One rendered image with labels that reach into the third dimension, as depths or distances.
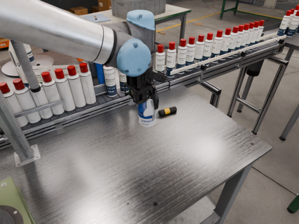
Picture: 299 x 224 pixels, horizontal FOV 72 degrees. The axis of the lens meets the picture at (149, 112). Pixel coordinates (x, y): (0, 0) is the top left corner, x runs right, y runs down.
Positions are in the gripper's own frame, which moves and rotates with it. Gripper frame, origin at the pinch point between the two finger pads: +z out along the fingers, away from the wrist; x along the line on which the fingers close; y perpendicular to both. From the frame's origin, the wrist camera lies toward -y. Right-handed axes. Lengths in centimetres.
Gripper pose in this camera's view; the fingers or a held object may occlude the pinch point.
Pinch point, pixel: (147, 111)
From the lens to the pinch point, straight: 78.8
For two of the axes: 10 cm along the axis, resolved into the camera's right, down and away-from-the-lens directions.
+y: -7.4, 4.2, -5.3
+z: 0.0, 7.8, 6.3
